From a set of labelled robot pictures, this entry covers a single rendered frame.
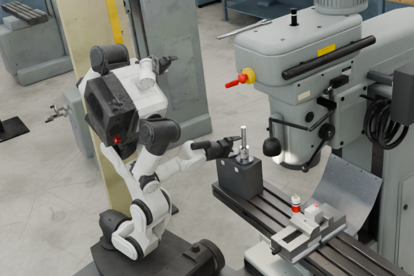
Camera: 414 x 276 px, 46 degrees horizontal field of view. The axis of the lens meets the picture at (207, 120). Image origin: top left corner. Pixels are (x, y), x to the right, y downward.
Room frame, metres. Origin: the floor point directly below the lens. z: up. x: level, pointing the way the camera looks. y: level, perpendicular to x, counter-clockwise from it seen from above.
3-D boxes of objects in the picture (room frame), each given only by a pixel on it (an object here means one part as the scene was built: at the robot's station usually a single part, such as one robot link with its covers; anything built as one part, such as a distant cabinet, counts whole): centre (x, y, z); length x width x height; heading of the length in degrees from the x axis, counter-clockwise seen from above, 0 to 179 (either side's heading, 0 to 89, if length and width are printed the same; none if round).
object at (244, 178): (2.11, -0.13, 1.03); 0.22 x 0.12 x 0.20; 37
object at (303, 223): (1.66, -0.36, 1.02); 0.12 x 0.06 x 0.04; 32
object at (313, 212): (1.69, -0.41, 1.04); 0.06 x 0.05 x 0.06; 32
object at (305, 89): (1.78, -0.40, 1.68); 0.34 x 0.24 x 0.10; 121
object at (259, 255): (1.76, -0.37, 0.79); 0.50 x 0.35 x 0.12; 121
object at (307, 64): (1.65, -0.47, 1.79); 0.45 x 0.04 x 0.04; 121
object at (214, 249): (2.09, 0.08, 0.50); 0.20 x 0.05 x 0.20; 44
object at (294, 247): (1.67, -0.38, 0.99); 0.35 x 0.15 x 0.11; 122
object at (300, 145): (1.76, -0.37, 1.47); 0.21 x 0.19 x 0.32; 31
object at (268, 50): (1.77, -0.38, 1.81); 0.47 x 0.26 x 0.16; 121
